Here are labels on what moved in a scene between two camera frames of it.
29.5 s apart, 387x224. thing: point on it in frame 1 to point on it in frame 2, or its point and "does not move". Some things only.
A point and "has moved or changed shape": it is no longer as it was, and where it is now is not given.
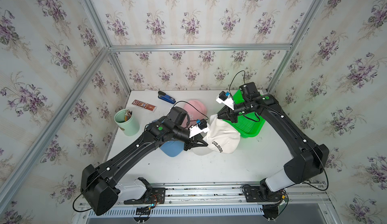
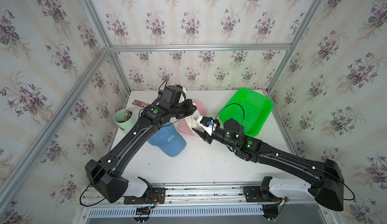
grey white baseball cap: [223, 136] has moved or changed shape
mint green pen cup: [124, 118] does not move
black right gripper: [229, 113] to [208, 138]
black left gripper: [192, 143] to [188, 104]
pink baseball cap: [196, 110] does not move
